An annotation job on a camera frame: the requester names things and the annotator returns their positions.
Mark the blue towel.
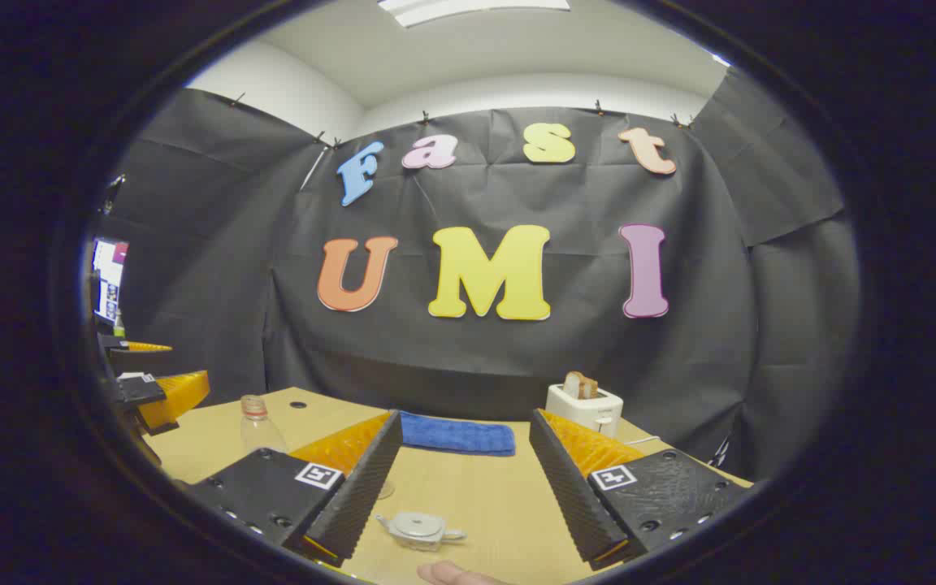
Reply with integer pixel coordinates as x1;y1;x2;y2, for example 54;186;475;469
399;411;517;457

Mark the black backdrop cloth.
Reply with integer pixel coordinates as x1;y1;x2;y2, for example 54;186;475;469
94;69;863;488

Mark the clear plastic water bottle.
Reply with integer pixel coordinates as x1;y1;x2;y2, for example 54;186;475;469
240;395;288;456

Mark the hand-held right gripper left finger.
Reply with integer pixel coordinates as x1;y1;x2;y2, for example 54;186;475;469
184;409;405;569

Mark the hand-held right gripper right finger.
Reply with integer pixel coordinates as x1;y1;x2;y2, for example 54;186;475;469
528;408;755;571

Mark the computer monitor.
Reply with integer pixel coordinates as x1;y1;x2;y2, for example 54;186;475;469
92;237;130;326

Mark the white toaster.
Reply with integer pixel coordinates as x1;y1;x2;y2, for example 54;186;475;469
545;383;625;440

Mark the white teacup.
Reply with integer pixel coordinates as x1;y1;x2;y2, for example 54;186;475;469
375;510;468;553

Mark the bread slice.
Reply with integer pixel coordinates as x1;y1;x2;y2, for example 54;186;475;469
563;371;600;401

